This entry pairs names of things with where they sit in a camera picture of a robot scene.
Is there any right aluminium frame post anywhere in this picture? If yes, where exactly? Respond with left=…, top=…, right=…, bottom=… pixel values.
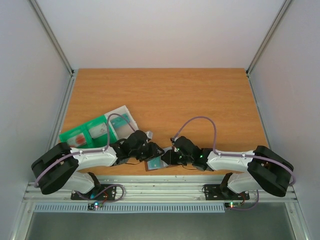
left=246, top=0, right=293, bottom=76

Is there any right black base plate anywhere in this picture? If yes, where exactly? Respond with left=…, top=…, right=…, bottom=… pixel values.
left=201, top=184, right=250, bottom=201

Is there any left small circuit board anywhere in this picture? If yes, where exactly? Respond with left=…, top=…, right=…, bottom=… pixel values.
left=87, top=202, right=104, bottom=211

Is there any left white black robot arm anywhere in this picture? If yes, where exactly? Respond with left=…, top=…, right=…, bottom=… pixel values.
left=31, top=130, right=165, bottom=199

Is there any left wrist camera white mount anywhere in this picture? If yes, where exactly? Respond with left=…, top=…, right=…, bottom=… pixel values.
left=145, top=130, right=153, bottom=141

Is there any right small circuit board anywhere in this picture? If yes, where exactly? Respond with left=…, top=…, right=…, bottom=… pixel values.
left=224, top=201, right=244, bottom=209

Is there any brown leather card holder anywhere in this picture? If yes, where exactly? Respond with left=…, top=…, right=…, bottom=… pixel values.
left=144, top=156, right=172, bottom=172

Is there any aluminium frame post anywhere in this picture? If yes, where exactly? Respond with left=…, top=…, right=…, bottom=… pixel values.
left=29, top=0, right=76, bottom=76
left=246, top=0, right=293, bottom=76

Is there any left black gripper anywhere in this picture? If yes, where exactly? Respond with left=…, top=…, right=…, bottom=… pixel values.
left=130, top=142, right=165, bottom=162

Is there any teal card in white tray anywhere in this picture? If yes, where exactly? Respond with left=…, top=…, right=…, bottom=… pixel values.
left=110, top=117, right=128, bottom=129

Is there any left aluminium frame post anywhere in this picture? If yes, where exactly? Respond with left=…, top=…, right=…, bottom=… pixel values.
left=29, top=0, right=76, bottom=76

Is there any red patterned card in tray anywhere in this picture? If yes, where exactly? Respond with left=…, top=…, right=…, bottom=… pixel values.
left=66, top=133, right=87, bottom=148

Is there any grey card in green tray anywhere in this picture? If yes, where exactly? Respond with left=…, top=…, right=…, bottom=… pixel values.
left=88, top=122, right=108, bottom=139

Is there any green plastic organizer tray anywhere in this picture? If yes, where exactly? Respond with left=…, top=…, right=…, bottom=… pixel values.
left=59, top=115, right=108, bottom=149

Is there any slotted grey cable duct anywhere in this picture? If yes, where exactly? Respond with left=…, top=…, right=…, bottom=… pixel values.
left=33, top=202, right=225, bottom=214

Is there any small circuit board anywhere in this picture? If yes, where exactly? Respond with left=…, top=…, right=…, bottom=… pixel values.
left=87, top=202, right=104, bottom=211
left=224, top=201, right=244, bottom=209

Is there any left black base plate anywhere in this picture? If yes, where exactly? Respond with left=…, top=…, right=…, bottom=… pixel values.
left=70, top=184, right=120, bottom=201

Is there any aluminium front rail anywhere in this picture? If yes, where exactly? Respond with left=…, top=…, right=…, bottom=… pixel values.
left=23, top=175, right=298, bottom=203

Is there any white translucent tray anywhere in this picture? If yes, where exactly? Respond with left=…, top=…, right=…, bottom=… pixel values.
left=104, top=105, right=139, bottom=140

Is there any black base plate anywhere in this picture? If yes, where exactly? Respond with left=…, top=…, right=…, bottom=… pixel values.
left=70, top=184, right=120, bottom=201
left=201, top=184, right=250, bottom=201

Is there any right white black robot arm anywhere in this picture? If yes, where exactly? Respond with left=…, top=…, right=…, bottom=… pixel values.
left=161, top=136, right=294, bottom=198

